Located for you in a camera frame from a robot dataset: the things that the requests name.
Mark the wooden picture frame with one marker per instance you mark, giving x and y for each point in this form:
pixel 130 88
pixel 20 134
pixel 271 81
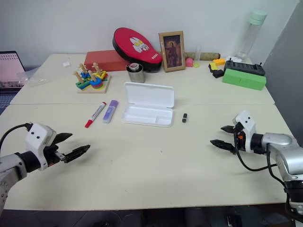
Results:
pixel 172 50

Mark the black building block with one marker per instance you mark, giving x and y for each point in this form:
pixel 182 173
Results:
pixel 218 74

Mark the red rectangular box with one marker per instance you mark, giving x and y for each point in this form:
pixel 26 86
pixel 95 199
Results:
pixel 101 60

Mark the yellow building block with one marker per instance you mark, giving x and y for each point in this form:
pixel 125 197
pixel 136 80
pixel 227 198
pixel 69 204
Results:
pixel 219 61

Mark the laptop screen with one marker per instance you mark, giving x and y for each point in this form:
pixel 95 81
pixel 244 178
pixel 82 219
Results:
pixel 10 68

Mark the clear plastic bag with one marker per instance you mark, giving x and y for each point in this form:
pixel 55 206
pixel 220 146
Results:
pixel 32 78

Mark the small black eraser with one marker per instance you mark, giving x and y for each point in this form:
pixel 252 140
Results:
pixel 184 117

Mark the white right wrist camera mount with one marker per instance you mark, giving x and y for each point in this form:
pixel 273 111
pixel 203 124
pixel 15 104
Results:
pixel 248 128

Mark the small clear plastic packet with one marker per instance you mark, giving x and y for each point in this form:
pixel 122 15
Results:
pixel 66 62

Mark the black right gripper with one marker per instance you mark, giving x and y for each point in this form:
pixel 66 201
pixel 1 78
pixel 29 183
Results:
pixel 239 142

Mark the metal cup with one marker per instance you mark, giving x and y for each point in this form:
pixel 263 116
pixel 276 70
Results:
pixel 135 74

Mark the clear bottle green lid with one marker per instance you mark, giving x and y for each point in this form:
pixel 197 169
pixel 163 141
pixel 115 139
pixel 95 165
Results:
pixel 251 35

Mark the rolled olive mat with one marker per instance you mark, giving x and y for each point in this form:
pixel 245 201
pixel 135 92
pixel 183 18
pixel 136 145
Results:
pixel 209 55

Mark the wooden shape stacking toy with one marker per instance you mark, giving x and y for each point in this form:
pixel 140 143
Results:
pixel 92 79

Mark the purple highlighter pen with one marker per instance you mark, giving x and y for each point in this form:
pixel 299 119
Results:
pixel 110 111

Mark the red whiteboard marker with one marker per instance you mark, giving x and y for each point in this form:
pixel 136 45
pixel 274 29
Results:
pixel 95 115

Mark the small yellow-green toy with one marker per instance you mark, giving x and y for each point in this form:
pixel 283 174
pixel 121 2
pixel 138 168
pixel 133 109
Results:
pixel 196 64

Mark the pink plastic toy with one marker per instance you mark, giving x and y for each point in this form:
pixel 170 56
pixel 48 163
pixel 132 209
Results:
pixel 189 62

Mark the green rectangular box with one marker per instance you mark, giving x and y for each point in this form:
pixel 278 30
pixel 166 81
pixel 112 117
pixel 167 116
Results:
pixel 243 80

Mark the yellow and black block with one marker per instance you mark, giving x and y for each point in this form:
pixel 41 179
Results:
pixel 213 66

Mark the black remote controller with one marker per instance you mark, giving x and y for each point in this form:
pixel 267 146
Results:
pixel 245 68

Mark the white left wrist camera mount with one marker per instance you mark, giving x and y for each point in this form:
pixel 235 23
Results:
pixel 39 139

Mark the red oval zip case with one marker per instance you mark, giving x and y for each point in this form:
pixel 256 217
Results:
pixel 137 46

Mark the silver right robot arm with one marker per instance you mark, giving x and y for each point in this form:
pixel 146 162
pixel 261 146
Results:
pixel 284 151

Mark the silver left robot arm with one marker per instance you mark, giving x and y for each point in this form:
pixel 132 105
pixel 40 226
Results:
pixel 14 165

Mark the white plastic case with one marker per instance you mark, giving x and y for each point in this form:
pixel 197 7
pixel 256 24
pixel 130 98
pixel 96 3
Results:
pixel 149 104

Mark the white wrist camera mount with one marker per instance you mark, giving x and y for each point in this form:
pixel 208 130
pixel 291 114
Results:
pixel 39 139
pixel 248 128

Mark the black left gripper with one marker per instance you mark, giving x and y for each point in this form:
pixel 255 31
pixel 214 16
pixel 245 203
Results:
pixel 52 154

